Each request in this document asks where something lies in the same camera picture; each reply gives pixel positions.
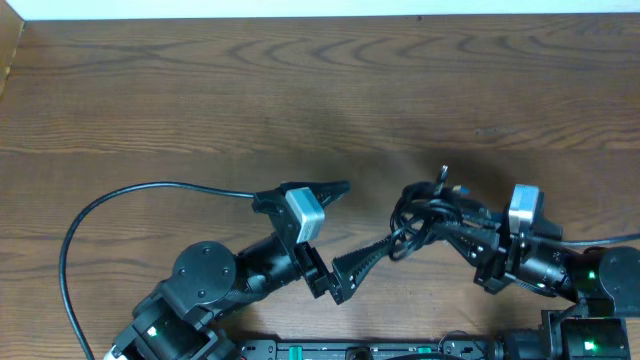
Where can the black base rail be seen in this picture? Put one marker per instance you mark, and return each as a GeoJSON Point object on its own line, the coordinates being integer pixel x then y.
{"type": "Point", "coordinates": [344, 350]}

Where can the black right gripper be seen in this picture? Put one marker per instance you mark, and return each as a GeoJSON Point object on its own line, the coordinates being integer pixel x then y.
{"type": "Point", "coordinates": [500, 255]}

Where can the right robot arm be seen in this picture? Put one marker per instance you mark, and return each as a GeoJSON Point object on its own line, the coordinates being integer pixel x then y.
{"type": "Point", "coordinates": [601, 281]}

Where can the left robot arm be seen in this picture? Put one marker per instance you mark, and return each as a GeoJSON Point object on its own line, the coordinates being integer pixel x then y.
{"type": "Point", "coordinates": [209, 282]}

